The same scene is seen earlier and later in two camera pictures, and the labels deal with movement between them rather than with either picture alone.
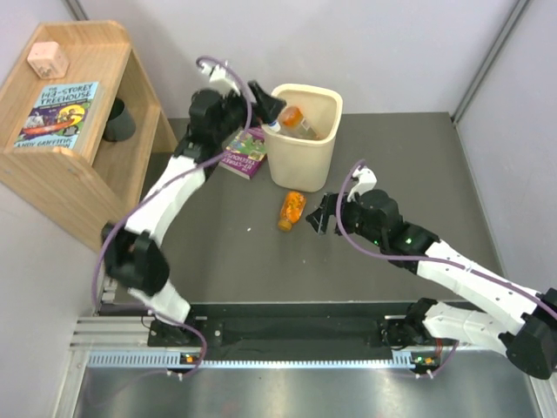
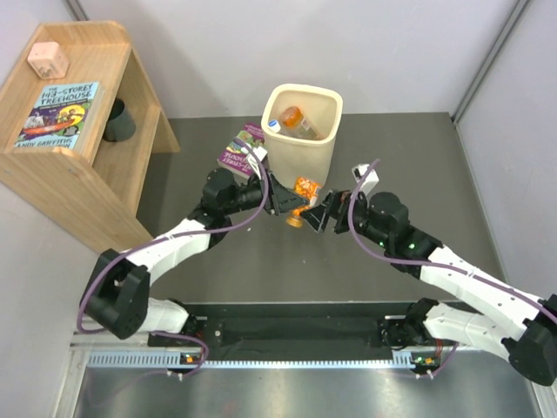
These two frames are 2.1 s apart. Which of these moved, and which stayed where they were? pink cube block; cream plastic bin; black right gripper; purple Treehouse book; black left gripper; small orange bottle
Moved: black left gripper; small orange bottle
Stayed: black right gripper; pink cube block; cream plastic bin; purple Treehouse book
